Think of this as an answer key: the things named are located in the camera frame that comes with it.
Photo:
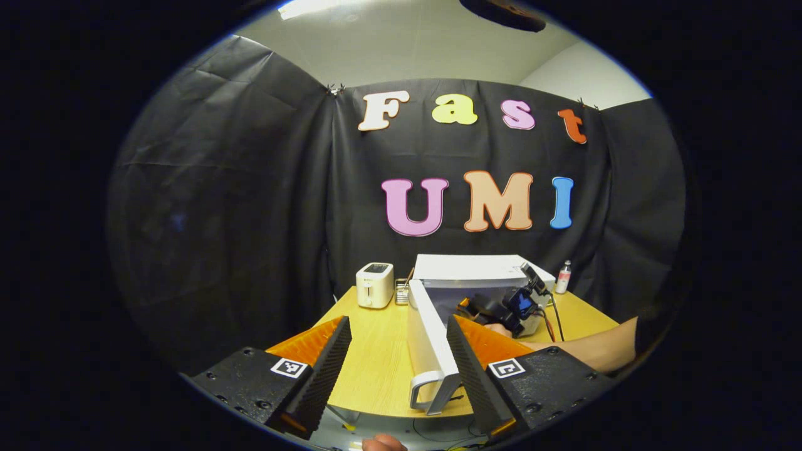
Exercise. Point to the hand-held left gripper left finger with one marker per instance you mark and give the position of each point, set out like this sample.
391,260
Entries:
322,376

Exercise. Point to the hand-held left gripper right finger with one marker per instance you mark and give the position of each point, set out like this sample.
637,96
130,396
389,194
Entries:
476,382

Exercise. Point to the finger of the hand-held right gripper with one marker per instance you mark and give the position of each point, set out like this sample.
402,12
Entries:
464,304

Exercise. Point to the white microwave oven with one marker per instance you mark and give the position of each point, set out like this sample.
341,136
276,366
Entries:
476,269

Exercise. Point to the small clear bottle pink label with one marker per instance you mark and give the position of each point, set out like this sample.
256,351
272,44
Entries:
563,279

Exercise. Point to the white toaster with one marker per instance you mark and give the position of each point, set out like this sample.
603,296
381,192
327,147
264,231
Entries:
374,288

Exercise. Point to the black backdrop cloth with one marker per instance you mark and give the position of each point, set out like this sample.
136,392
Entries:
219,219

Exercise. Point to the round dark ceiling fixture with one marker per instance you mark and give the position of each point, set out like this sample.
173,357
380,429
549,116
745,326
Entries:
501,12

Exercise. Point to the ceiling light panel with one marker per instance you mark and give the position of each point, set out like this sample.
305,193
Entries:
310,7

